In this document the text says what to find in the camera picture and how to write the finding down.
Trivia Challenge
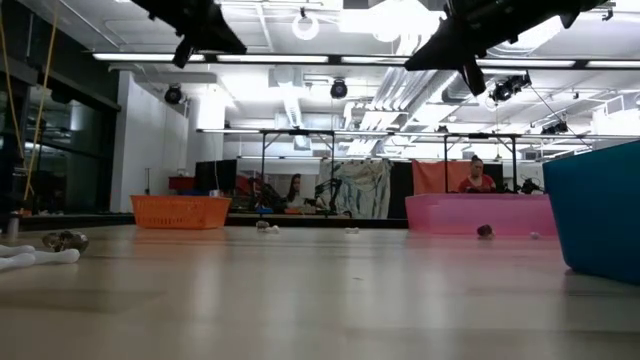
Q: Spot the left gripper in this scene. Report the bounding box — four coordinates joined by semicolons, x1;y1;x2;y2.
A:
132;0;248;70

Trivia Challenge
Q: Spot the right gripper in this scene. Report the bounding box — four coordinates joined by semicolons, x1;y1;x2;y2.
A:
403;0;609;97

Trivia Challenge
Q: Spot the orange plastic basket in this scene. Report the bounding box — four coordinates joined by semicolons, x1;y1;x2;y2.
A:
130;194;233;231

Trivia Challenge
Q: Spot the black ceiling spotlight cluster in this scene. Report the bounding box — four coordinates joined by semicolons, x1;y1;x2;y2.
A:
488;73;533;104

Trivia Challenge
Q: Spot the LED light bar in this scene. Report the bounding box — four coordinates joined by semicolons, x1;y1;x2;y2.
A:
92;51;640;70

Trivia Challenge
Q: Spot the person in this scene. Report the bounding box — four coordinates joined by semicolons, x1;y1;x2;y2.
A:
457;154;499;195
284;172;307;210

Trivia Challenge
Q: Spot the orange cloth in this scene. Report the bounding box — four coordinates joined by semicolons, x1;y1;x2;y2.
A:
412;159;484;196

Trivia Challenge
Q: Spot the black monitor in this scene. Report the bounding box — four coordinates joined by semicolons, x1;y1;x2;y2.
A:
194;158;238;196

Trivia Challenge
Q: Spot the red box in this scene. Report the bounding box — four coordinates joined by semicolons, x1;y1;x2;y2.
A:
168;175;197;192

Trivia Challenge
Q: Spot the black curtain panel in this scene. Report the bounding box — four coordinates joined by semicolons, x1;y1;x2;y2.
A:
388;160;415;220

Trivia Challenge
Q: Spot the pink plastic bin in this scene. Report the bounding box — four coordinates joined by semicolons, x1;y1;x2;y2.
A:
405;193;559;237

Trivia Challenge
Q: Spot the white patterned drape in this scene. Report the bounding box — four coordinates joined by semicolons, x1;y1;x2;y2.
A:
319;158;394;220

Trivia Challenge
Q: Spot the teal plastic bin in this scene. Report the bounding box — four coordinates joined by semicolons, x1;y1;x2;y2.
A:
543;141;640;288

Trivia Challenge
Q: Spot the silver metal cylinder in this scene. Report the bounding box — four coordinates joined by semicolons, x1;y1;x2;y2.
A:
5;210;21;239

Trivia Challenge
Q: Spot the white ceiling ring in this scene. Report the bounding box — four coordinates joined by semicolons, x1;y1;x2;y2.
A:
291;6;321;42

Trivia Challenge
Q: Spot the black metal stand frame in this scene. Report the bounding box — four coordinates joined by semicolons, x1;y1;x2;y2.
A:
258;128;337;217
442;132;520;196

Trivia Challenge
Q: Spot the yellow cable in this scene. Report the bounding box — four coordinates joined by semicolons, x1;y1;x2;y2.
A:
0;8;59;200

